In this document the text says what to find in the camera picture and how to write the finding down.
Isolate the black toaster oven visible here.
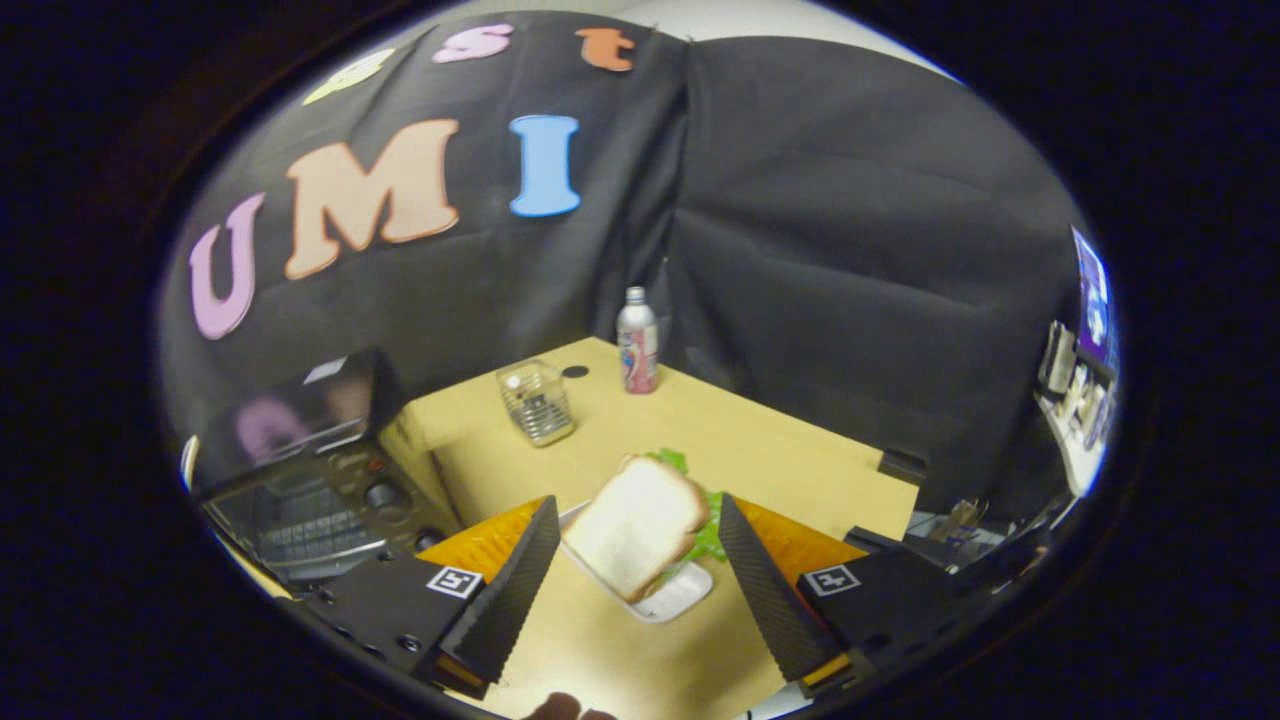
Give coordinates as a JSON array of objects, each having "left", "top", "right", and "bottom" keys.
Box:
[{"left": 190, "top": 347, "right": 463, "bottom": 586}]

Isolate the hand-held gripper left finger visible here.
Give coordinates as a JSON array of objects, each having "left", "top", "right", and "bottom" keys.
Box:
[{"left": 300, "top": 495, "right": 561, "bottom": 701}]

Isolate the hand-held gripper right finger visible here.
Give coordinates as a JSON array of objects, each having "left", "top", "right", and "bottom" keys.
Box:
[{"left": 718, "top": 493, "right": 961, "bottom": 699}]

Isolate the blue wall screen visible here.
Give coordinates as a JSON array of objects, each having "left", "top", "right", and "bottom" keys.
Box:
[{"left": 1072, "top": 228, "right": 1113, "bottom": 366}]

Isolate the clear glass cup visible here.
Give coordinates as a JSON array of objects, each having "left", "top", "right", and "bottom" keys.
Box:
[{"left": 496, "top": 359, "right": 576, "bottom": 447}]

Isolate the white bread lettuce sandwich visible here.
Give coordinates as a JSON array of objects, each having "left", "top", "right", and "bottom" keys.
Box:
[{"left": 562, "top": 448, "right": 726, "bottom": 604}]

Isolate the cluttered white shelf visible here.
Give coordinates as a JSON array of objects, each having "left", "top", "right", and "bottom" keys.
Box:
[{"left": 1035, "top": 320, "right": 1116, "bottom": 496}]

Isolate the silver bottle pink label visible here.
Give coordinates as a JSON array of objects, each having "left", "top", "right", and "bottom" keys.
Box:
[{"left": 616, "top": 287, "right": 660, "bottom": 395}]

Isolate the white rectangular tray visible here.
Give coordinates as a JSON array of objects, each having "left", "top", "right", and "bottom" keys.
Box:
[{"left": 558, "top": 500, "right": 716, "bottom": 624}]

